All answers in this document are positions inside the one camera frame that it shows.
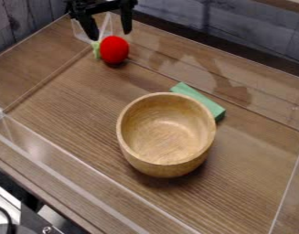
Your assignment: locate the black metal bracket with screw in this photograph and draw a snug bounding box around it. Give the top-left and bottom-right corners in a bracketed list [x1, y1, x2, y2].
[20, 205, 90, 234]

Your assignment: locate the green rectangular block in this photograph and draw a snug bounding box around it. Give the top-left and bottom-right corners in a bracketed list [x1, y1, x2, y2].
[170, 82, 226, 122]

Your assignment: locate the red plush fruit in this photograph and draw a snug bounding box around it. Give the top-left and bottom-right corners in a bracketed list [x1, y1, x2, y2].
[92, 36, 130, 65]

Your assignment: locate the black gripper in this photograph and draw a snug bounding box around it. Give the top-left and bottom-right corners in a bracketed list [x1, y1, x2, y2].
[64, 0, 138, 41]

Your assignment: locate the wooden bowl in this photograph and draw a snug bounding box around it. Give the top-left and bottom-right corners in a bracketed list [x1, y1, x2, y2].
[116, 92, 217, 178]

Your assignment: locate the black cable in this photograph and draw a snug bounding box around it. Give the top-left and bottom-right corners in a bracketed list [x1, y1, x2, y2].
[0, 204, 15, 234]

